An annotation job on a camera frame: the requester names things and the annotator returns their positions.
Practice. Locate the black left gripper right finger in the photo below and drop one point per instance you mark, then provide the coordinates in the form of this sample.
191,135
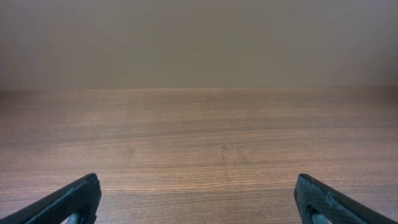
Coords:
319,203

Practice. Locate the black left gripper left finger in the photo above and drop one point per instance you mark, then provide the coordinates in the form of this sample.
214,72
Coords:
76,202

